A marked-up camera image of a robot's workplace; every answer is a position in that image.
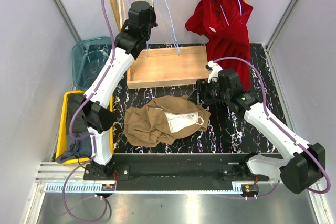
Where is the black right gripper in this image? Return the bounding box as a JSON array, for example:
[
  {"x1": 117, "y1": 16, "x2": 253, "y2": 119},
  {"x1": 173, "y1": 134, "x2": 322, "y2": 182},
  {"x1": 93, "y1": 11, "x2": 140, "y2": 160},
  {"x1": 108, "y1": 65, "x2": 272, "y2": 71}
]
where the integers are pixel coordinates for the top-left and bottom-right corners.
[{"x1": 187, "y1": 77, "x2": 230, "y2": 105}]

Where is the tan garment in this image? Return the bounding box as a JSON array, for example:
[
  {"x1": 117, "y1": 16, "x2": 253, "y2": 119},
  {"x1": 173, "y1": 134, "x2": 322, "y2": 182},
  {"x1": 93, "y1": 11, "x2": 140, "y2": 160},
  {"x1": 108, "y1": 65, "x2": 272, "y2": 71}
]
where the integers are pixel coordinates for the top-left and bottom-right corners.
[{"x1": 123, "y1": 95, "x2": 211, "y2": 147}]

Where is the red skirt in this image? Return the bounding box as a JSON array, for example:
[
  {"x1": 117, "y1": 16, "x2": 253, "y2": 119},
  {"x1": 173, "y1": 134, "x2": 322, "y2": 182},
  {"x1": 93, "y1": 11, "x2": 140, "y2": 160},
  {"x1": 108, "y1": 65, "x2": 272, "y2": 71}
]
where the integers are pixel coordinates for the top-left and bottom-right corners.
[{"x1": 185, "y1": 0, "x2": 255, "y2": 91}]

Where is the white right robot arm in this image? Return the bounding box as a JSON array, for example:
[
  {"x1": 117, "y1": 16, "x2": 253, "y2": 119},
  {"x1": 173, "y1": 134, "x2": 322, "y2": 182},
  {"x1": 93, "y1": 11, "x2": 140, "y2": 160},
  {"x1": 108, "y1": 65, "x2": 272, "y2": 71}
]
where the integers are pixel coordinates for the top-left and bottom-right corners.
[{"x1": 196, "y1": 65, "x2": 326, "y2": 194}]

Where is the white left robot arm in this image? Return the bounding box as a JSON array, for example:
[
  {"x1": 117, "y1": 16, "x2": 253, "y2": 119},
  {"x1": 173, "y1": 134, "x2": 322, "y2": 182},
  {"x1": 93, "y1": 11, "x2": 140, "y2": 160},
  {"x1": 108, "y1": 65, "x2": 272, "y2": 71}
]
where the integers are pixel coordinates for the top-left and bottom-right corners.
[{"x1": 82, "y1": 0, "x2": 157, "y2": 180}]

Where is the wooden clothes rack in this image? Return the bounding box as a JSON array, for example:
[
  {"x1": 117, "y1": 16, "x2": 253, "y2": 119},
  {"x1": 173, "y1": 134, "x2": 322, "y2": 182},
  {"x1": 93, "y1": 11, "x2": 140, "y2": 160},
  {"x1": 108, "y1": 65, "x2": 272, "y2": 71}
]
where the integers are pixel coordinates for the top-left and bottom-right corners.
[{"x1": 101, "y1": 0, "x2": 258, "y2": 90}]

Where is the black marble pattern mat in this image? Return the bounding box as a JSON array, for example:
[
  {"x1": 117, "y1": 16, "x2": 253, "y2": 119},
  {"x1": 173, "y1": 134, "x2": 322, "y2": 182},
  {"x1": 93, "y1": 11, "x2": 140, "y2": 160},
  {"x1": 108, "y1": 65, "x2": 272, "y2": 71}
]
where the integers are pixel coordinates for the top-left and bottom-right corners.
[{"x1": 112, "y1": 43, "x2": 287, "y2": 153}]

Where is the teal plastic basket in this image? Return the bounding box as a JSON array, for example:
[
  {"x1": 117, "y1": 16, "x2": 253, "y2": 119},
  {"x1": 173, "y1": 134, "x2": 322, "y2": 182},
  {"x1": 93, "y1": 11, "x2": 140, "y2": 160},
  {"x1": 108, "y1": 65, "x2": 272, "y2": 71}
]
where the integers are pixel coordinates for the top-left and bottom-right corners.
[{"x1": 72, "y1": 36, "x2": 112, "y2": 91}]

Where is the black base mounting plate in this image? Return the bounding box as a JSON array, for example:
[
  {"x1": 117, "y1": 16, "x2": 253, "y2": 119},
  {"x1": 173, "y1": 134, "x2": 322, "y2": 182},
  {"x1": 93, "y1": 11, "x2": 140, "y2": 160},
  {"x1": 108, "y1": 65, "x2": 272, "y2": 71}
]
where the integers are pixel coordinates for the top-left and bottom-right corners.
[{"x1": 83, "y1": 153, "x2": 269, "y2": 183}]

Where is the yellow plastic bin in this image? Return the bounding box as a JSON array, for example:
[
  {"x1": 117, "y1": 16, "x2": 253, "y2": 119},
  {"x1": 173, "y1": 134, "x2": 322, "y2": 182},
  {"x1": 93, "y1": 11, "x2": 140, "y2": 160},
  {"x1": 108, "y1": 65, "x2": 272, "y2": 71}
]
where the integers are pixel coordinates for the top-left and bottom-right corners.
[{"x1": 55, "y1": 90, "x2": 113, "y2": 164}]

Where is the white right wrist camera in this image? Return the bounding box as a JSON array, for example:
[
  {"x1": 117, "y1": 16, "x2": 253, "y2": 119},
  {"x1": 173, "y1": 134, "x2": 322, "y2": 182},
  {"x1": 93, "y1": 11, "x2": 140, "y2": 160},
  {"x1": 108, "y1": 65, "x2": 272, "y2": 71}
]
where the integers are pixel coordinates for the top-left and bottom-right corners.
[{"x1": 205, "y1": 61, "x2": 222, "y2": 84}]

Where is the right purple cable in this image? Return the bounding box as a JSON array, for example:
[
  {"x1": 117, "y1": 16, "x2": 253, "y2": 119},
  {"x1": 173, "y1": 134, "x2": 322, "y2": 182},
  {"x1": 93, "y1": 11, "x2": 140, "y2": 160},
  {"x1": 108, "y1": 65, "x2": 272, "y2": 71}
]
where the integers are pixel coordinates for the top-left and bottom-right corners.
[{"x1": 214, "y1": 56, "x2": 332, "y2": 200}]

